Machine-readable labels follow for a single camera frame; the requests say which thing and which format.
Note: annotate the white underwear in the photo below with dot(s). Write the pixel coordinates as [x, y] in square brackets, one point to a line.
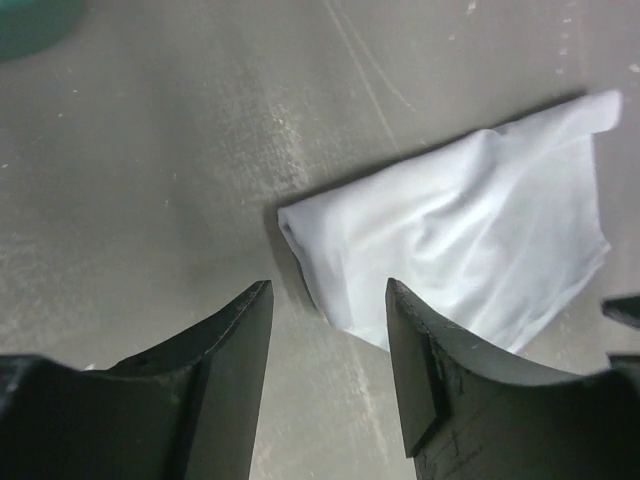
[497, 231]

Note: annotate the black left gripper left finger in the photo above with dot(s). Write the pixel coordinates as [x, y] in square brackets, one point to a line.
[186, 408]

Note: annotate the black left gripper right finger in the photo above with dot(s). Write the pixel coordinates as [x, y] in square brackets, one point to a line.
[471, 410]

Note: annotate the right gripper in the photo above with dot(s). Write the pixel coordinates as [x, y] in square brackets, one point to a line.
[624, 310]

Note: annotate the green compartment organizer box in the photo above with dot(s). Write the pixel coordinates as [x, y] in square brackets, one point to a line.
[29, 26]

